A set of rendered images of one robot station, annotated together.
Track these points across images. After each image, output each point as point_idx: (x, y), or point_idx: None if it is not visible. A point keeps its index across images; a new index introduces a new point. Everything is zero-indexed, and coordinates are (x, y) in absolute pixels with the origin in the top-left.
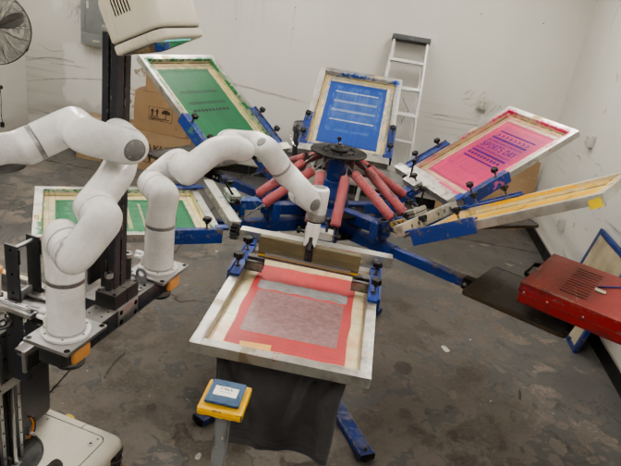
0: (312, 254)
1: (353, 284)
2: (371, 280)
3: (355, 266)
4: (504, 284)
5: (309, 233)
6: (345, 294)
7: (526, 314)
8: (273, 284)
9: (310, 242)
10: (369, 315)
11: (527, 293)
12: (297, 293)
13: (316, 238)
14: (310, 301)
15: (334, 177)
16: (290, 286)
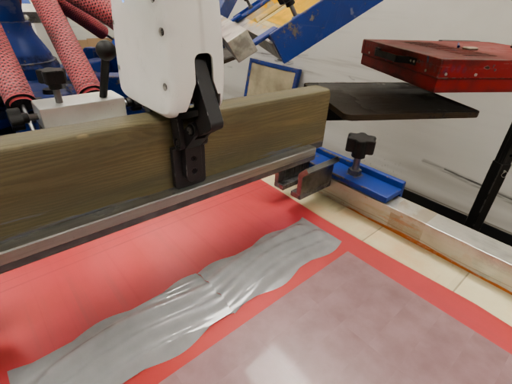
0: (204, 147)
1: (305, 180)
2: (360, 145)
3: (318, 127)
4: (347, 93)
5: (188, 31)
6: (291, 217)
7: (427, 110)
8: (95, 352)
9: (205, 86)
10: (466, 236)
11: (450, 74)
12: (215, 318)
13: (222, 52)
14: (287, 312)
15: (7, 11)
16: (163, 306)
